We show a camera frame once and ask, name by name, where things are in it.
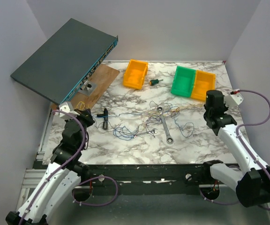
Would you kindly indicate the aluminium frame rail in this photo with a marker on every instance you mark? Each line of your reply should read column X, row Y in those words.
column 32, row 177

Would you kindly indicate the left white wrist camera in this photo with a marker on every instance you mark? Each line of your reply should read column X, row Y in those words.
column 67, row 111

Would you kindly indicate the yellow plastic bin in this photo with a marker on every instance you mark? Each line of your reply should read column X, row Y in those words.
column 204, row 82
column 135, row 73

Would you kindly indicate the dark grey network switch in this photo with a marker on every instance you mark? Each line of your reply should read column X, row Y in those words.
column 59, row 68

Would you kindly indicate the green plastic bin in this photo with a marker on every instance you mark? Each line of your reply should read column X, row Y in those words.
column 183, row 82

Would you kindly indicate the plywood board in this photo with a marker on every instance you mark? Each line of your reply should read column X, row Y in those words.
column 103, row 77

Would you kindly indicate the small combination wrench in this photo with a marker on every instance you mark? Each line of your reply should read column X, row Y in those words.
column 149, row 132

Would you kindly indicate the black metal T fitting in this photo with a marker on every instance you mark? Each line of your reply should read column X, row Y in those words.
column 104, row 115

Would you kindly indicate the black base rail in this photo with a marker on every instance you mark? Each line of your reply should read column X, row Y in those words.
column 167, row 179

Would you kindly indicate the left yellow plastic bin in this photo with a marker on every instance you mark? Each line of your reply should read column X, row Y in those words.
column 135, row 73

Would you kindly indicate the green stubby screwdriver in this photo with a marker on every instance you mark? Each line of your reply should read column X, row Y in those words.
column 155, row 81

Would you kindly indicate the metal bracket with knob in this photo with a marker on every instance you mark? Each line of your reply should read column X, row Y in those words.
column 87, row 88

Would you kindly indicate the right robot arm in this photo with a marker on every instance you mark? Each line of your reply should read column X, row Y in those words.
column 252, row 182

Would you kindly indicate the right yellow plastic bin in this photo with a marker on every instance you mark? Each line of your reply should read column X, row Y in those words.
column 204, row 82

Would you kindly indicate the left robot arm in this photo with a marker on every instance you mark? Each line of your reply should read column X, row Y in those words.
column 61, row 175

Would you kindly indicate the large ratchet wrench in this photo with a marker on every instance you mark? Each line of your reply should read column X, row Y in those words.
column 169, row 139

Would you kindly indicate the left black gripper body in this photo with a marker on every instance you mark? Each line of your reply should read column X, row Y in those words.
column 86, row 121

